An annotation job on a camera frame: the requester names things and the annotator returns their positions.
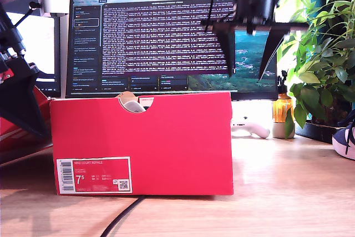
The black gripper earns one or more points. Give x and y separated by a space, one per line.
15 45
256 9

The red Nike shoebox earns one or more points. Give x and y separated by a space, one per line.
152 151

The small black computer monitor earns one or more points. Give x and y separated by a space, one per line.
41 40

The amber pump bottle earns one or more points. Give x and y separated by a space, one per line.
281 109

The green leafy potted plant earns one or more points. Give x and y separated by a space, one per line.
327 62

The white game controller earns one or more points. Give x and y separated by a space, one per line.
258 131

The small white pot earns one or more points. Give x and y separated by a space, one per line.
278 131

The large black computer monitor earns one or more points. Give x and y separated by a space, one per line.
152 40

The black planter tray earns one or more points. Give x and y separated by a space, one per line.
316 133

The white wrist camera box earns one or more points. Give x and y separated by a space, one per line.
54 1

